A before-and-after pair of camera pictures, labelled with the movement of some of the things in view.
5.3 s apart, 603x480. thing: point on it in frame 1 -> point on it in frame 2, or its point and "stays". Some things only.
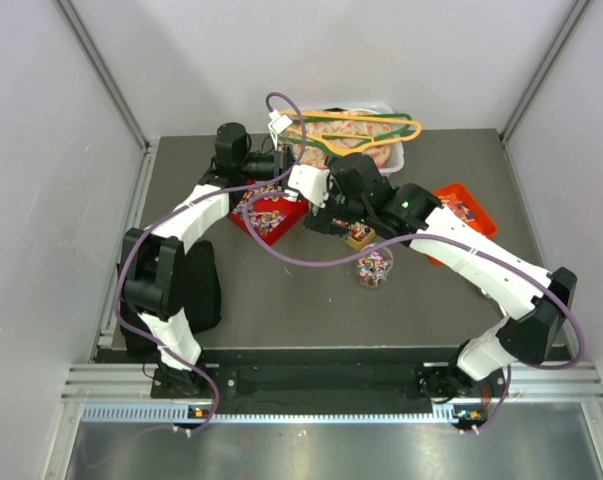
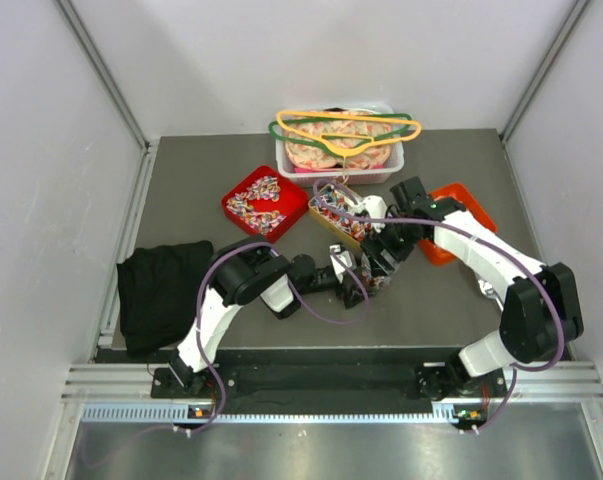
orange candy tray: x=456 y=199 stays
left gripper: x=282 y=160 -> x=353 y=296
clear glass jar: x=374 y=268 stays
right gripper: x=322 y=222 -> x=375 y=245
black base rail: x=297 y=380 stays
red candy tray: x=271 y=215 stays
